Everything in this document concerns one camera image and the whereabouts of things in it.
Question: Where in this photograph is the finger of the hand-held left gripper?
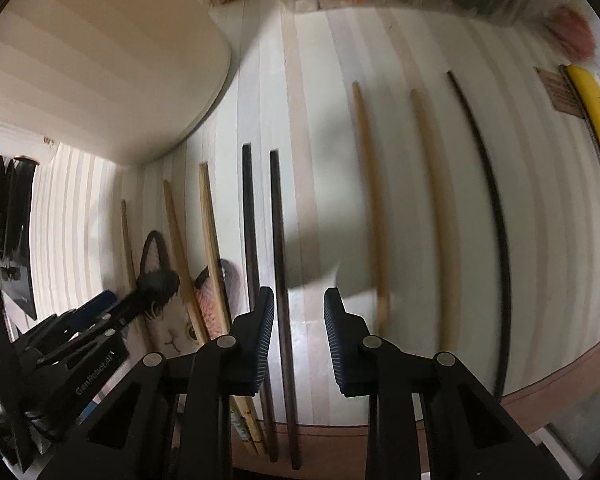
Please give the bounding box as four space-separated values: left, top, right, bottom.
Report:
100 269 181 332
70 289 119 333

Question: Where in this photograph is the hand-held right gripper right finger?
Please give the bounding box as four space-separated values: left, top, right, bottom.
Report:
322 287 571 480

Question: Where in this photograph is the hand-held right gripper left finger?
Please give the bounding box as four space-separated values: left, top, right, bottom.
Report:
40 286 276 480

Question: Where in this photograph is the dark brown chopstick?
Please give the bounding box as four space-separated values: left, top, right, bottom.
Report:
241 143 281 462
269 148 302 471

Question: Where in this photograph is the thin black chopstick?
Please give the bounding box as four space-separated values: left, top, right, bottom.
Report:
445 70 512 397

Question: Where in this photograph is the cream utensil holder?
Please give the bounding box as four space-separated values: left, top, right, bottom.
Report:
0 0 232 167

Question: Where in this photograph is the cat-shaped coaster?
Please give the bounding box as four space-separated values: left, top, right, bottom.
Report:
139 230 242 413

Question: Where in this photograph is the black frying pan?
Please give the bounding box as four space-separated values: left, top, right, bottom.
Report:
0 152 38 321

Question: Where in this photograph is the brown card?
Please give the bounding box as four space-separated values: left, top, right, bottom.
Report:
534 66 583 118

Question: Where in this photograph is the yellow box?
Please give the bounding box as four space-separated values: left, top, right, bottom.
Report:
559 63 600 210

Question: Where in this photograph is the clear plastic bag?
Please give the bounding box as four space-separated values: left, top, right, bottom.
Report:
542 2 598 63

